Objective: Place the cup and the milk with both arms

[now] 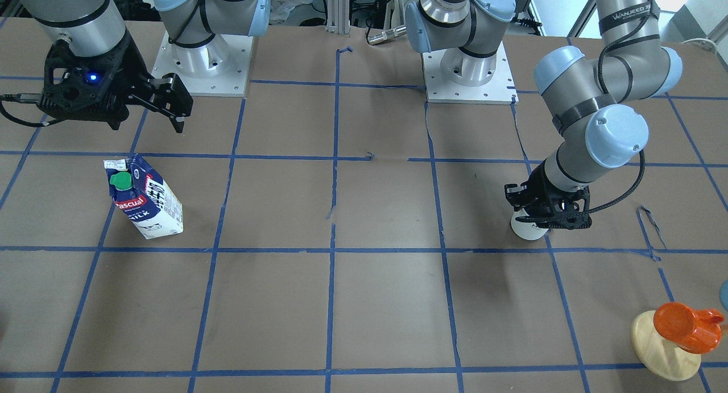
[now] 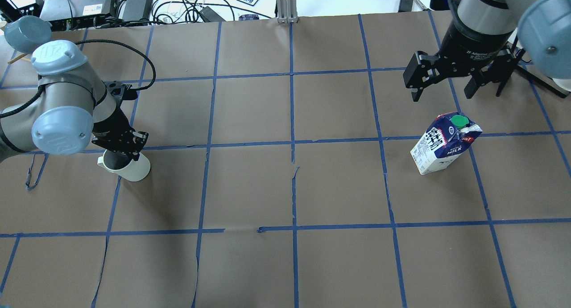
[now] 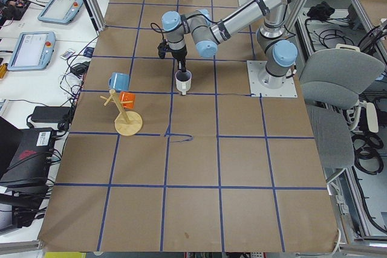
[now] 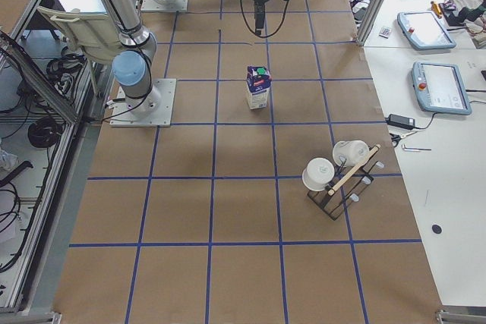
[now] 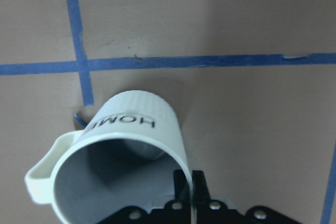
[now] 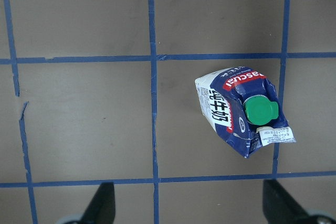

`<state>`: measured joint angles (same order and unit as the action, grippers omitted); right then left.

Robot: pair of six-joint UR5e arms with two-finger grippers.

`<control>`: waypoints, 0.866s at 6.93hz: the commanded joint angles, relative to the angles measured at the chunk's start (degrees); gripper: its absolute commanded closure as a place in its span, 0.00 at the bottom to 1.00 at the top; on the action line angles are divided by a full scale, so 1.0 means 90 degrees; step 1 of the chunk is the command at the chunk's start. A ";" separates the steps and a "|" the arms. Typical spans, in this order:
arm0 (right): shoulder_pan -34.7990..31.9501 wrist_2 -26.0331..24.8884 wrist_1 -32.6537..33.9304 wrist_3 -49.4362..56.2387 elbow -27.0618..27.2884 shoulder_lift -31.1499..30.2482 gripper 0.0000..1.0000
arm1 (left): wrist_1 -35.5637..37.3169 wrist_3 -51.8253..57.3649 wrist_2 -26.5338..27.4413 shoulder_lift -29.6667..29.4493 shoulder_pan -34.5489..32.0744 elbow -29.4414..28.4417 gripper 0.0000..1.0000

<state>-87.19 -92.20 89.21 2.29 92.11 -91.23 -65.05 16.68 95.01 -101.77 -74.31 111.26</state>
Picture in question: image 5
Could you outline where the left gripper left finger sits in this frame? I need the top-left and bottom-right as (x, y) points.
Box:
(110, 170), (192, 223)

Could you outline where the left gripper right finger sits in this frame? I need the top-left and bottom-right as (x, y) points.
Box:
(192, 170), (299, 224)

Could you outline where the white mug grey inside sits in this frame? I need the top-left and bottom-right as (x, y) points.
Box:
(24, 90), (192, 223)

